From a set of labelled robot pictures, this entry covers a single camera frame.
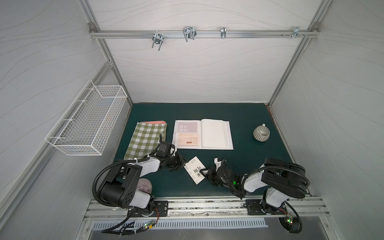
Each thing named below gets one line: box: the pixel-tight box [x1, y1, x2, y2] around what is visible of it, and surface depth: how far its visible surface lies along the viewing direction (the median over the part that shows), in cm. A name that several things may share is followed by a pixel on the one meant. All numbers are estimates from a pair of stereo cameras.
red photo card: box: [177, 122, 198, 133], surface depth 106 cm
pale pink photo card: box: [178, 133, 200, 146], surface depth 101 cm
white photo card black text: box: [183, 156, 206, 185], surface depth 88 cm
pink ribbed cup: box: [137, 178, 152, 195], surface depth 80 cm
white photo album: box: [172, 118, 234, 150], surface depth 103 cm
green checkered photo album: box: [124, 120, 168, 160], surface depth 103 cm
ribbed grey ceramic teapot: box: [253, 123, 271, 142], surface depth 98 cm
